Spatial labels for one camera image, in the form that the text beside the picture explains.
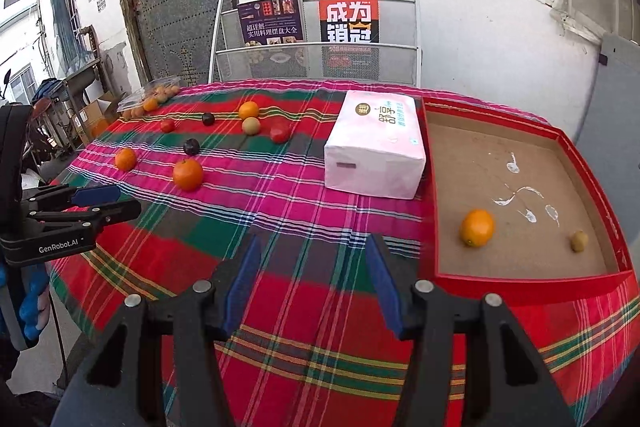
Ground plastic bag of fruits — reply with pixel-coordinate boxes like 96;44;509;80
117;76;181;120

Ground red black book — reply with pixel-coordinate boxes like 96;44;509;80
319;0;380;43

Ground red tomato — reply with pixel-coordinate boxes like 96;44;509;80
269;120;292;144
160;118;176;133

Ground dark cookbook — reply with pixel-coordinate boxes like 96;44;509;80
238;0;306;46

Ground dark plum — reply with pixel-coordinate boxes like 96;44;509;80
182;138;201;157
202;113;216;127

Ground kiwi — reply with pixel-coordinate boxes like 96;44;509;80
570;230;589;254
242;117;262;135

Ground blue gloved left hand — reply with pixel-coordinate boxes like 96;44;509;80
1;262;50;351

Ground metal workbench shelf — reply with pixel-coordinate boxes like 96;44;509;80
32;25;108;144

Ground large yellow-orange orange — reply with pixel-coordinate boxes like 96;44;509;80
459;209;496;248

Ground white metal mesh rack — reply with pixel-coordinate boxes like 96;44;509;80
208;0;422;87

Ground white tissue pack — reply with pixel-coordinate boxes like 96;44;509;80
323;90;426;200

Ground red cardboard tray box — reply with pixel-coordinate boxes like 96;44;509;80
420;98;636;306

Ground cardboard boxes on floor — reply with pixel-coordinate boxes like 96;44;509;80
78;91;119;141

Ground grey metal cabinet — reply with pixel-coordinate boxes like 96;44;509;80
574;31;640;258

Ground small back orange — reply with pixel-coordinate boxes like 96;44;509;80
238;101;259;120

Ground orange with stem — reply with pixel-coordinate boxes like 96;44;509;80
172;158;204;192

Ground plaid tablecloth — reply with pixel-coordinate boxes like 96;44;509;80
52;80;639;426

